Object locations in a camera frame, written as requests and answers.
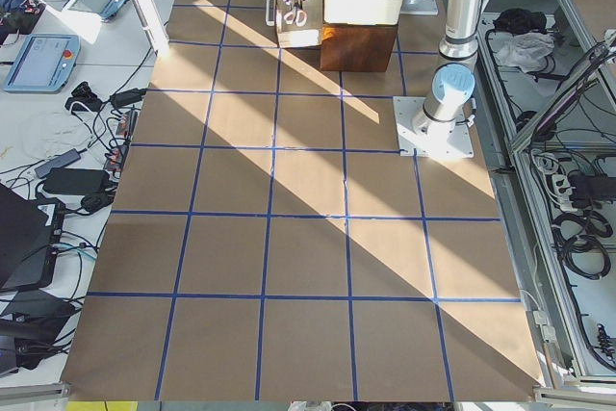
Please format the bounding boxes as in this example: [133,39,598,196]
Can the grey orange scissors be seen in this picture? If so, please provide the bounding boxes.
[282,0,308,27]

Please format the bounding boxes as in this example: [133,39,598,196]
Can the dark wooden drawer cabinet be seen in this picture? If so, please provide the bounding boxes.
[320,23,398,72]

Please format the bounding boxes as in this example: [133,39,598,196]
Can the white cloth pile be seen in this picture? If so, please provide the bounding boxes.
[495,32,554,73]

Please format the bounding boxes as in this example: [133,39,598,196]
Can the near teach pendant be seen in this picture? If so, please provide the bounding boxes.
[3,34,81,93]

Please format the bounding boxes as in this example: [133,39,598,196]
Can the black power adapter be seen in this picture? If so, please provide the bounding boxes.
[42,168,112,195]

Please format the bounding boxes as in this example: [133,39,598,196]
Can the black laptop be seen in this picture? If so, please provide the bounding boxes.
[1,186,65,293]

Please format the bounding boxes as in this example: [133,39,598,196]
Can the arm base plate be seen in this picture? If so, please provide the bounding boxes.
[393,96,474,161]

